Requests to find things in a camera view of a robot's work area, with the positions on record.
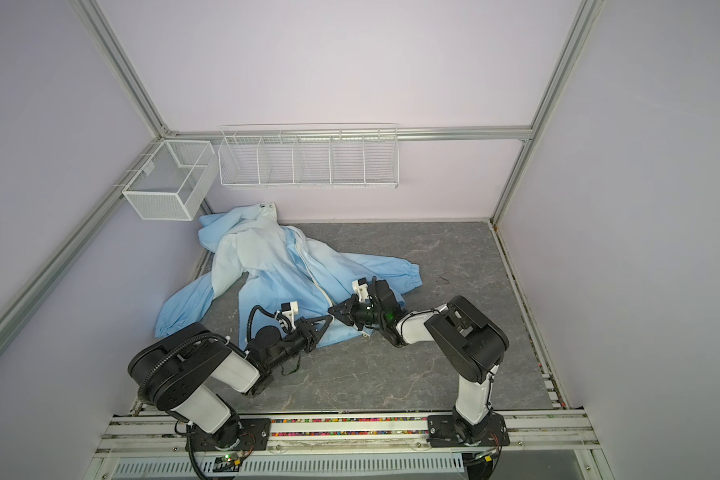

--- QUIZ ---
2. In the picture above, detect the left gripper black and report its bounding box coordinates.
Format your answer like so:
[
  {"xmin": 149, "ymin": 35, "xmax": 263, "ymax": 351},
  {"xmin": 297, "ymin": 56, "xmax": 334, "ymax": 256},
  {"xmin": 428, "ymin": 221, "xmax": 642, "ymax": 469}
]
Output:
[{"xmin": 267, "ymin": 316, "xmax": 333, "ymax": 373}]

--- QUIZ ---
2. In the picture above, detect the light blue zip jacket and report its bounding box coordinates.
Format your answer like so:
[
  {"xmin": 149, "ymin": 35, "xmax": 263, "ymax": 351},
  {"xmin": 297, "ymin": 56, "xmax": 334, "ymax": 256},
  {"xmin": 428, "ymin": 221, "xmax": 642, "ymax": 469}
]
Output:
[{"xmin": 155, "ymin": 203, "xmax": 422, "ymax": 347}]

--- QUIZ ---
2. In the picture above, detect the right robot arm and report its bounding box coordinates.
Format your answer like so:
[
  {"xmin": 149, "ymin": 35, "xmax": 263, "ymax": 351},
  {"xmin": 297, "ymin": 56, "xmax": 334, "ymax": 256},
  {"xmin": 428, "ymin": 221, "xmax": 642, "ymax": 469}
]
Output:
[{"xmin": 329, "ymin": 278, "xmax": 510, "ymax": 450}]

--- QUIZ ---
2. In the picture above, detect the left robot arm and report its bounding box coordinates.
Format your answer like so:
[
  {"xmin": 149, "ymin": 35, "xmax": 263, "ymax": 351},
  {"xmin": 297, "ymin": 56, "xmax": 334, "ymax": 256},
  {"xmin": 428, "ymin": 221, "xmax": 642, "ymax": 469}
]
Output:
[{"xmin": 127, "ymin": 302, "xmax": 333, "ymax": 451}]

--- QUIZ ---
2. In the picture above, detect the small white mesh basket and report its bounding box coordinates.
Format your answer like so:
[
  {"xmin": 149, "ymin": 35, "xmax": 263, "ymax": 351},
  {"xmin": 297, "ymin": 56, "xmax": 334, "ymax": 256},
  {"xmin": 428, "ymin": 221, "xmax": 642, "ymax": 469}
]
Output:
[{"xmin": 123, "ymin": 140, "xmax": 219, "ymax": 221}]

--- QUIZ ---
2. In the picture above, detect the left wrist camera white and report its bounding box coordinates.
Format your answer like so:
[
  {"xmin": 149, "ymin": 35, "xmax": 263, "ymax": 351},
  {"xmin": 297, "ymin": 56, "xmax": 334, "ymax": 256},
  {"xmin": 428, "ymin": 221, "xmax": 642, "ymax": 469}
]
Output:
[{"xmin": 276, "ymin": 301, "xmax": 299, "ymax": 332}]

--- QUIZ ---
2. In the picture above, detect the long white wire basket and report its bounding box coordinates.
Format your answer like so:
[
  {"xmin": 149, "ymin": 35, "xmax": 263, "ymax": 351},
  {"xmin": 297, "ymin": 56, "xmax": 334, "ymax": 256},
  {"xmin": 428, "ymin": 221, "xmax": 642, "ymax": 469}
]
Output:
[{"xmin": 217, "ymin": 123, "xmax": 400, "ymax": 188}]

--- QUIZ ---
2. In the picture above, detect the white vented cable duct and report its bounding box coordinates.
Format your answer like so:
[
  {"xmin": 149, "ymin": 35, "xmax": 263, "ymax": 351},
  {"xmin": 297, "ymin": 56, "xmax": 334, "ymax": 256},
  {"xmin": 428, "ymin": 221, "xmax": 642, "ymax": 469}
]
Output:
[{"xmin": 109, "ymin": 453, "xmax": 466, "ymax": 479}]

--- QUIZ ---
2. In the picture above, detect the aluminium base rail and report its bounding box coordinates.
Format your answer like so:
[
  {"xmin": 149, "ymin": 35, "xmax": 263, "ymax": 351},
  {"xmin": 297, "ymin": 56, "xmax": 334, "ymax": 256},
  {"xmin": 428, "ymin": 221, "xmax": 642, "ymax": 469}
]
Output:
[{"xmin": 94, "ymin": 410, "xmax": 601, "ymax": 458}]

